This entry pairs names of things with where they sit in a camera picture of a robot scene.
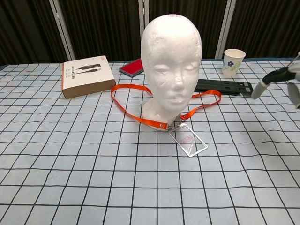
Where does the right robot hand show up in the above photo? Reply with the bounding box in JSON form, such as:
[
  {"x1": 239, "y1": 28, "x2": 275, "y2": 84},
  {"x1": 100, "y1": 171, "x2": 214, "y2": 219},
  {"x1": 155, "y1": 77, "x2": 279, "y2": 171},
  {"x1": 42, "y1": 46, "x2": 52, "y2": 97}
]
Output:
[{"x1": 251, "y1": 64, "x2": 300, "y2": 106}]

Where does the orange lanyard with badge holder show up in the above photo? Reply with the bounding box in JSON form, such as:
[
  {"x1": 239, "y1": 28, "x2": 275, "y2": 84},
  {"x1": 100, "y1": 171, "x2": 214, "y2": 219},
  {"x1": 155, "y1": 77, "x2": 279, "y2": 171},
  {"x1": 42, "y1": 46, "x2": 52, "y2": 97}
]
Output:
[{"x1": 110, "y1": 83, "x2": 222, "y2": 158}]

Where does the white foam mannequin head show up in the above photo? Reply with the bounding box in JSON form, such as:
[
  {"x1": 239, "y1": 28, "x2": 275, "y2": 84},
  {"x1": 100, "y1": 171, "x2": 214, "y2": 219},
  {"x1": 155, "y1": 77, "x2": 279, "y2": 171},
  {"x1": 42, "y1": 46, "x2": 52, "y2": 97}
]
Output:
[{"x1": 140, "y1": 14, "x2": 203, "y2": 132}]

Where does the white paper cup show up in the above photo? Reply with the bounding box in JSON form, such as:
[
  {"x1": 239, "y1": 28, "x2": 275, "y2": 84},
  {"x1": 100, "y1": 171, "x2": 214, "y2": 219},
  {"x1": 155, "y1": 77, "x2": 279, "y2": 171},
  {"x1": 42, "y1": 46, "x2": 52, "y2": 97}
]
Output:
[{"x1": 222, "y1": 48, "x2": 246, "y2": 77}]

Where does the black folding stand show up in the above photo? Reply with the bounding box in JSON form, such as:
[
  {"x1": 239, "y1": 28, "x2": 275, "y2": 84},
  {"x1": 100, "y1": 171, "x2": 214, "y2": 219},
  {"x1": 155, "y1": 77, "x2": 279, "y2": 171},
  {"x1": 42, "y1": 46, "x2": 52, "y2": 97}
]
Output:
[{"x1": 194, "y1": 79, "x2": 254, "y2": 96}]

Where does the red ink pad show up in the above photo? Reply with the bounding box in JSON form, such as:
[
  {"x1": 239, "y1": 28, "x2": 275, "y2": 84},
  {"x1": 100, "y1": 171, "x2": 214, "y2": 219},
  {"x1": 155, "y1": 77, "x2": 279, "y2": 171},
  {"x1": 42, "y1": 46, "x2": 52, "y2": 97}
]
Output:
[{"x1": 119, "y1": 58, "x2": 144, "y2": 78}]

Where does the black folding screen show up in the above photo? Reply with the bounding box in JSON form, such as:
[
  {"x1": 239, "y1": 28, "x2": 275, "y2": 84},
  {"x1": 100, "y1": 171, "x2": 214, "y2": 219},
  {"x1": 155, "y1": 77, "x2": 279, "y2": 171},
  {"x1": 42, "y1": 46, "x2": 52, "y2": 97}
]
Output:
[{"x1": 0, "y1": 0, "x2": 300, "y2": 66}]

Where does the blue checkered tablecloth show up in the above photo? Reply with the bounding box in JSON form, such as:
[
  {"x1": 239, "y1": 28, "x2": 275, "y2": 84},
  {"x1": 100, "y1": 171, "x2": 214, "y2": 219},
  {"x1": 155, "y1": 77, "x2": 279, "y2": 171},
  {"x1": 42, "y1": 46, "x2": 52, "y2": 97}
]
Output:
[{"x1": 0, "y1": 57, "x2": 300, "y2": 225}]

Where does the white cable product box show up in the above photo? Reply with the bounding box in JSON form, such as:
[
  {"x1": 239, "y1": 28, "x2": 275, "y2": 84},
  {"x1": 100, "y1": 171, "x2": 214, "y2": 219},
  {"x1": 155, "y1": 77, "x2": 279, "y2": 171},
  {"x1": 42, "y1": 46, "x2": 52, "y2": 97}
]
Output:
[{"x1": 61, "y1": 55, "x2": 116, "y2": 99}]

